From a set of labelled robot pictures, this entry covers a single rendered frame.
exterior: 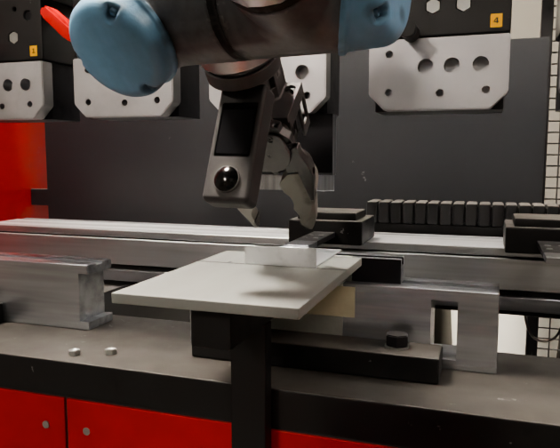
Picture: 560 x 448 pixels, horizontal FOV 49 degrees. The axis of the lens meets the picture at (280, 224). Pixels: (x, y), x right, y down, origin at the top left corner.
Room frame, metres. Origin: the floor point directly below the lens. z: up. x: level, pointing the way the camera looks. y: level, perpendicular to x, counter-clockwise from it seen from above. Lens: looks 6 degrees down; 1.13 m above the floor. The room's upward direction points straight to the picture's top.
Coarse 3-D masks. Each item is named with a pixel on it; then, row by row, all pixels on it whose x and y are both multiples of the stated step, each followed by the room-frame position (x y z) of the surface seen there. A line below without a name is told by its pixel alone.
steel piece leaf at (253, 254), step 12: (252, 252) 0.69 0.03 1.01; (264, 252) 0.69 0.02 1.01; (276, 252) 0.69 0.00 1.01; (288, 252) 0.68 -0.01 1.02; (300, 252) 0.68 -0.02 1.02; (312, 252) 0.67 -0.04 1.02; (324, 252) 0.76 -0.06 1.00; (336, 252) 0.77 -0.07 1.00; (264, 264) 0.69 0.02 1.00; (276, 264) 0.69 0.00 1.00; (288, 264) 0.68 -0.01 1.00; (300, 264) 0.68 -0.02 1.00; (312, 264) 0.67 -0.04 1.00
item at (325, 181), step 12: (312, 120) 0.77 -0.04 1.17; (324, 120) 0.76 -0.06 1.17; (336, 120) 0.78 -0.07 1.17; (300, 132) 0.77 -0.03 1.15; (312, 132) 0.77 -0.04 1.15; (324, 132) 0.76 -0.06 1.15; (336, 132) 0.78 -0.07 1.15; (300, 144) 0.77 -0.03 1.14; (312, 144) 0.77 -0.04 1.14; (324, 144) 0.76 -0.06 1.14; (312, 156) 0.77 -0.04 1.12; (324, 156) 0.76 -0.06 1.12; (324, 168) 0.76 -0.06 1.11; (264, 180) 0.80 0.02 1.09; (276, 180) 0.79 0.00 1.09; (324, 180) 0.77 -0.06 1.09
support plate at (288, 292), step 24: (192, 264) 0.69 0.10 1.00; (216, 264) 0.69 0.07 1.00; (240, 264) 0.69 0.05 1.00; (336, 264) 0.69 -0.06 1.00; (360, 264) 0.73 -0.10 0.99; (144, 288) 0.57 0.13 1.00; (168, 288) 0.57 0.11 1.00; (192, 288) 0.57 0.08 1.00; (216, 288) 0.57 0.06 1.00; (240, 288) 0.57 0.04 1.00; (264, 288) 0.57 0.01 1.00; (288, 288) 0.57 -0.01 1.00; (312, 288) 0.57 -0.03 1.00; (216, 312) 0.52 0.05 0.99; (240, 312) 0.51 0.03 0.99; (264, 312) 0.50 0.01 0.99; (288, 312) 0.49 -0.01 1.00
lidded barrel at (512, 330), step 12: (456, 312) 2.48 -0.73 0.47; (456, 324) 2.48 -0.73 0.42; (504, 324) 2.32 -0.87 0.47; (516, 324) 2.31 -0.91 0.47; (540, 324) 2.32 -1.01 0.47; (552, 324) 2.35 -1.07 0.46; (456, 336) 2.49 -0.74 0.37; (504, 336) 2.32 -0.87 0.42; (516, 336) 2.31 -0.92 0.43; (540, 336) 2.32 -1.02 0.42; (552, 336) 2.35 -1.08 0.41; (504, 348) 2.32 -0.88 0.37; (516, 348) 2.31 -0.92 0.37; (552, 348) 2.36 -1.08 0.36
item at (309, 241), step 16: (320, 208) 1.03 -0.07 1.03; (336, 208) 1.03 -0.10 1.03; (320, 224) 0.96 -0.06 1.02; (336, 224) 0.95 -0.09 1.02; (352, 224) 0.94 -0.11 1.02; (368, 224) 0.99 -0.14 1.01; (304, 240) 0.86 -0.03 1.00; (320, 240) 0.87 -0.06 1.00; (336, 240) 0.95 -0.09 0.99; (352, 240) 0.94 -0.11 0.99; (368, 240) 0.99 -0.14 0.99
